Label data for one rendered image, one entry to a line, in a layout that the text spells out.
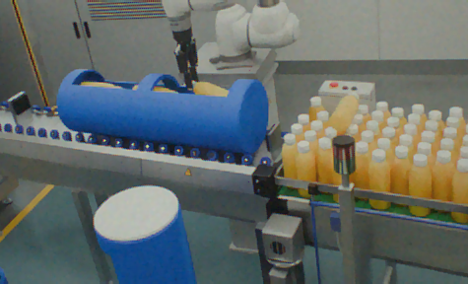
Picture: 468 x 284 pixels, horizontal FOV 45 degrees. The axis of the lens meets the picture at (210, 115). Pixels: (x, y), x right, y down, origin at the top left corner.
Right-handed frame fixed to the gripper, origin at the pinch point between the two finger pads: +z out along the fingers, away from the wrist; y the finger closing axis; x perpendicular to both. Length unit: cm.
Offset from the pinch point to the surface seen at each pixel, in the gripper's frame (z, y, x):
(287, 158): 21, 15, 43
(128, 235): 21, 68, 11
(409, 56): 107, -276, 30
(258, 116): 17.0, -3.8, 24.6
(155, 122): 13.7, 13.5, -11.7
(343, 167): 6, 38, 70
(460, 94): 125, -249, 72
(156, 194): 21, 47, 8
